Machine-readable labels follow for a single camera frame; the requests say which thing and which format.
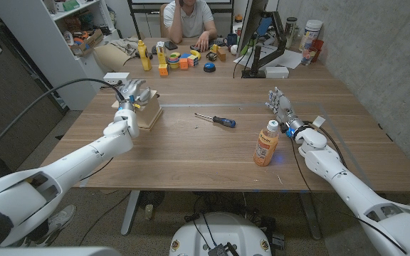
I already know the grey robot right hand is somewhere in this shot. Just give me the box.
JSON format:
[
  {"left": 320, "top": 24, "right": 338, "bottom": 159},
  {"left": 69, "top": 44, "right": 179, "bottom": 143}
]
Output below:
[{"left": 264, "top": 86, "right": 305, "bottom": 138}]

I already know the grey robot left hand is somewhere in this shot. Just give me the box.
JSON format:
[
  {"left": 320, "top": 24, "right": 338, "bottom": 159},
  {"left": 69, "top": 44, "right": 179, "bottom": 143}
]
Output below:
[{"left": 117, "top": 78, "right": 153, "bottom": 112}]

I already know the wooden drawer box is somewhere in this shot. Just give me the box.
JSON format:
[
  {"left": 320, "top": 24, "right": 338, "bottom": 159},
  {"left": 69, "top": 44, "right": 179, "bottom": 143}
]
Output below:
[{"left": 111, "top": 89, "right": 164, "bottom": 132}]

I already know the white power strip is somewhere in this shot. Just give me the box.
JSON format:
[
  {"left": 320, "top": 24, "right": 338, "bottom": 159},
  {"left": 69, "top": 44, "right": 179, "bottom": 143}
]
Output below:
[{"left": 102, "top": 72, "right": 131, "bottom": 86}]

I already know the white adapter box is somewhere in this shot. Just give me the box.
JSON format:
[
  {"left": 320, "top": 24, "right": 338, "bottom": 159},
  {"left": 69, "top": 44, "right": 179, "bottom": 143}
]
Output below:
[{"left": 264, "top": 65, "right": 290, "bottom": 80}]

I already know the yellow mustard bottle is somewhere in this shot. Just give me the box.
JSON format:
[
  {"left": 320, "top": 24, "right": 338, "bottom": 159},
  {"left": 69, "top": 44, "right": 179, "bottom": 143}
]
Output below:
[{"left": 137, "top": 38, "right": 153, "bottom": 72}]

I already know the white wrist tag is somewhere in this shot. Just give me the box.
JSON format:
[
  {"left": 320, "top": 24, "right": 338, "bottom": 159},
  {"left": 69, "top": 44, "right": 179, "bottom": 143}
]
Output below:
[{"left": 311, "top": 115, "right": 327, "bottom": 129}]

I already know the brown paper bag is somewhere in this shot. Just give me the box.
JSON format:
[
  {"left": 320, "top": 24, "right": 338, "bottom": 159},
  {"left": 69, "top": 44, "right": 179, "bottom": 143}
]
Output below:
[{"left": 93, "top": 42, "right": 132, "bottom": 72}]

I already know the orange juice bottle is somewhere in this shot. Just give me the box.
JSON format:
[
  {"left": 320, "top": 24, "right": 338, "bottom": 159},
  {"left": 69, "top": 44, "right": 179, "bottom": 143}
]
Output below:
[{"left": 253, "top": 119, "right": 280, "bottom": 167}]

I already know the white paper sheet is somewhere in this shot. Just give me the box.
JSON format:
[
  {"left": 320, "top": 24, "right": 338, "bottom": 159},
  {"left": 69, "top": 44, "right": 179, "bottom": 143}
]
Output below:
[{"left": 233, "top": 44, "right": 303, "bottom": 70}]

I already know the beige cloth pile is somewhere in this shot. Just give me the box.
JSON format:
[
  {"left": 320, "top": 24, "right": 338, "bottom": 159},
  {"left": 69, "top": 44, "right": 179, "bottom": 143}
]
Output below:
[{"left": 110, "top": 36, "right": 140, "bottom": 58}]

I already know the tall yellow toy box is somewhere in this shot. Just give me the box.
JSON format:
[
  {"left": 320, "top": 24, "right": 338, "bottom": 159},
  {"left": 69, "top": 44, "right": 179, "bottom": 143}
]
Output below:
[{"left": 155, "top": 41, "right": 168, "bottom": 65}]

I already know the stacked colour rings toy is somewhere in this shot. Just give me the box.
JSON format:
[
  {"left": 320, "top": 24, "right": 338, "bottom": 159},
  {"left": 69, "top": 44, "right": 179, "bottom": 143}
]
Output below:
[{"left": 167, "top": 52, "right": 182, "bottom": 70}]

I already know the drinking glass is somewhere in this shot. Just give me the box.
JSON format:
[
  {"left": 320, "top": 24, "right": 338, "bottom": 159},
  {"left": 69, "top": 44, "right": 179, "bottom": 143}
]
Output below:
[{"left": 300, "top": 48, "right": 315, "bottom": 67}]

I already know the cardboard box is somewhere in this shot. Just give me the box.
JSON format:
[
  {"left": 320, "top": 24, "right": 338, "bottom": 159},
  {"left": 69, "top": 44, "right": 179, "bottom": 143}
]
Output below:
[{"left": 70, "top": 28, "right": 105, "bottom": 58}]

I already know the red cup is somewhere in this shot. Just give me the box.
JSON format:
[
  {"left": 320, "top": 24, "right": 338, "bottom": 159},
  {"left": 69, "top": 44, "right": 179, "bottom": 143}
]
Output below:
[{"left": 310, "top": 38, "right": 325, "bottom": 63}]

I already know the white labelled canister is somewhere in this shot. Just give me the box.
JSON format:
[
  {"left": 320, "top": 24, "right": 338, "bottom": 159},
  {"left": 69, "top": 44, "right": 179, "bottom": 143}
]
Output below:
[{"left": 298, "top": 19, "right": 324, "bottom": 53}]

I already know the dark lidded glass jar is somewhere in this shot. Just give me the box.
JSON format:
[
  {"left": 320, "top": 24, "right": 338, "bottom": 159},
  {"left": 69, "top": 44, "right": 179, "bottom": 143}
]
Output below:
[{"left": 284, "top": 16, "right": 298, "bottom": 49}]

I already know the black computer monitor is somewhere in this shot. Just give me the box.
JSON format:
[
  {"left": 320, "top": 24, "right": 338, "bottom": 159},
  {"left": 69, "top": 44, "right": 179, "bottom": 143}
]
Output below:
[{"left": 236, "top": 0, "right": 270, "bottom": 58}]

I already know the person in white shirt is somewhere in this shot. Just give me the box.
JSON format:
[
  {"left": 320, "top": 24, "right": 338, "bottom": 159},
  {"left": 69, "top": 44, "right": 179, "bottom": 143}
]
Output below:
[{"left": 162, "top": 0, "right": 219, "bottom": 53}]

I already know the white shelf unit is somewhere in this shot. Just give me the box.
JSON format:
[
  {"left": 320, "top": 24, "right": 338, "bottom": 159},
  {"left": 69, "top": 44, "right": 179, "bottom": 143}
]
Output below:
[{"left": 0, "top": 0, "right": 120, "bottom": 111}]

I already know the white table leg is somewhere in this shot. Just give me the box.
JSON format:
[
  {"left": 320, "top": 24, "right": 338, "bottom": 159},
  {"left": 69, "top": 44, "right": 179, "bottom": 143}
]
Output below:
[
  {"left": 120, "top": 190, "right": 142, "bottom": 237},
  {"left": 299, "top": 191, "right": 322, "bottom": 241}
]

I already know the white robot torso base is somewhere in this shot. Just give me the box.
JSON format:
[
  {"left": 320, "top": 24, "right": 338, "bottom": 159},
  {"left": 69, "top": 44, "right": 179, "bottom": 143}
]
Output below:
[{"left": 169, "top": 212, "right": 273, "bottom": 256}]

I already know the white sneaker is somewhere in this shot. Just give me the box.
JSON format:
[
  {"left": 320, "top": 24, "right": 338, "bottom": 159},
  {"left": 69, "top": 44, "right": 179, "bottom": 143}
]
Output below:
[{"left": 36, "top": 204, "right": 77, "bottom": 246}]

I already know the blue black handled screwdriver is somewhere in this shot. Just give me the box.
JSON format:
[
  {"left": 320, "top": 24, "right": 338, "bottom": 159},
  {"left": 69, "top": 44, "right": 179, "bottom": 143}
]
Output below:
[{"left": 194, "top": 112, "right": 237, "bottom": 129}]

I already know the black monitor cable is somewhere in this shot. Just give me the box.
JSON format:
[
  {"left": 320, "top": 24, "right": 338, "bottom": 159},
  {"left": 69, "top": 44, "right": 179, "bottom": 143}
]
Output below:
[{"left": 232, "top": 42, "right": 252, "bottom": 78}]

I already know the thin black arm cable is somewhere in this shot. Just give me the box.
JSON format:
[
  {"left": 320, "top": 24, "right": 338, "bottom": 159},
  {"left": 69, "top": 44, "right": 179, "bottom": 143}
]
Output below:
[
  {"left": 290, "top": 137, "right": 409, "bottom": 255},
  {"left": 306, "top": 120, "right": 349, "bottom": 169}
]

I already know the whiteboard with black frame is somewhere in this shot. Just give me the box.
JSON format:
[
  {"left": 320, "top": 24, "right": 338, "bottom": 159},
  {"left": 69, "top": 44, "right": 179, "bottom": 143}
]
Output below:
[{"left": 126, "top": 0, "right": 236, "bottom": 40}]

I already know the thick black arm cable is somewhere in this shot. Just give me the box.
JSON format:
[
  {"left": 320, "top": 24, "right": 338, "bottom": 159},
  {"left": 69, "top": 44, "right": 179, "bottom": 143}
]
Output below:
[{"left": 0, "top": 78, "right": 126, "bottom": 168}]

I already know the black floor cable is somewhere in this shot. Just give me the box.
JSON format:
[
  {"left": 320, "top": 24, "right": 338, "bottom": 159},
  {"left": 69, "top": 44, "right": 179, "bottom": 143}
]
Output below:
[{"left": 78, "top": 191, "right": 131, "bottom": 247}]

